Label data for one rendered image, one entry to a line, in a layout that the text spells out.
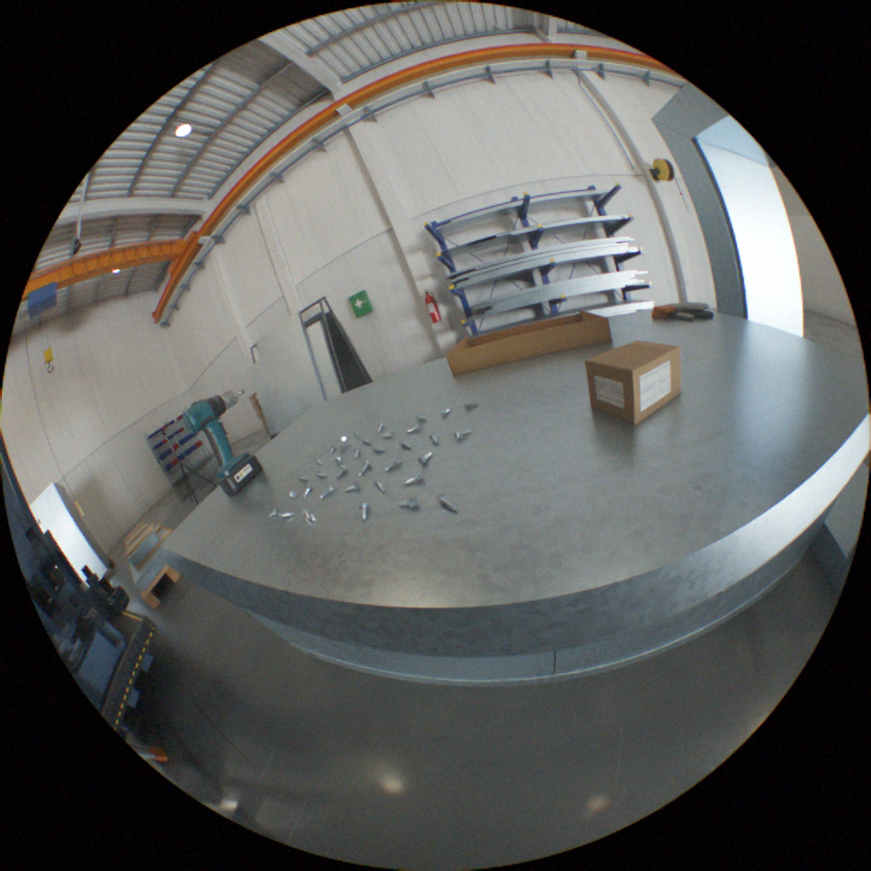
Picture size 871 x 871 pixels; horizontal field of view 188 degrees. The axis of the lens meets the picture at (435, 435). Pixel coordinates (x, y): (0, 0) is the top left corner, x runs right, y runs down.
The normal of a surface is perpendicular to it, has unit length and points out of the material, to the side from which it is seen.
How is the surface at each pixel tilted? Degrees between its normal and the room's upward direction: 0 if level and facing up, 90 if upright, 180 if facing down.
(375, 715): 0
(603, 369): 90
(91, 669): 90
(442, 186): 90
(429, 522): 0
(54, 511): 90
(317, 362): 78
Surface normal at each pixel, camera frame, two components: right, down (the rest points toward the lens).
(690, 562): -0.28, 0.11
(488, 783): -0.34, -0.85
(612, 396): -0.92, 0.40
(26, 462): 0.92, -0.20
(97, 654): 0.94, -0.35
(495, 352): -0.28, 0.50
